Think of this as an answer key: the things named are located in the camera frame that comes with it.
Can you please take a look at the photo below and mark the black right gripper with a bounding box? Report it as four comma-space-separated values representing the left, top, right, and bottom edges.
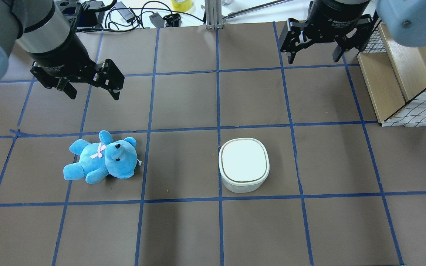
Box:
280, 0, 375, 65

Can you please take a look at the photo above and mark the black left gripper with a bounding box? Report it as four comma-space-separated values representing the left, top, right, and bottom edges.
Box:
28, 33, 125, 100

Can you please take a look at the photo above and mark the white trash can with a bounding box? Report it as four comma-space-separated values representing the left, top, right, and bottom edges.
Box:
218, 137, 270, 194

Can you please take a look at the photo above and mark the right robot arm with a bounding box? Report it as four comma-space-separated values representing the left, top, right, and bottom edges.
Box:
279, 0, 426, 64

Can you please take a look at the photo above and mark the black power adapter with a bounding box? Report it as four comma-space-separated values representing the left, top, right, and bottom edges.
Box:
114, 1, 136, 23

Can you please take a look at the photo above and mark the blue teddy bear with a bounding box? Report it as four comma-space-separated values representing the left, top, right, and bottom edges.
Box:
63, 131, 142, 184

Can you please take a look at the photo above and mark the grid-patterned cardboard box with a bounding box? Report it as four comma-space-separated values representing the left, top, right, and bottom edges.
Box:
357, 23, 426, 127

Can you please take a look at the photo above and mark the long metal rod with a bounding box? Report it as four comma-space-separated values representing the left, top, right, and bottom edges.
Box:
222, 0, 291, 21

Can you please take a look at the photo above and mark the yellow tape roll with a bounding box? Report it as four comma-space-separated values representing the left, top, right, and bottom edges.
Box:
171, 0, 194, 12

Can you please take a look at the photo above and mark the aluminium frame post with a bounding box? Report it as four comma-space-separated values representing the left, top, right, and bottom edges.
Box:
204, 0, 224, 29

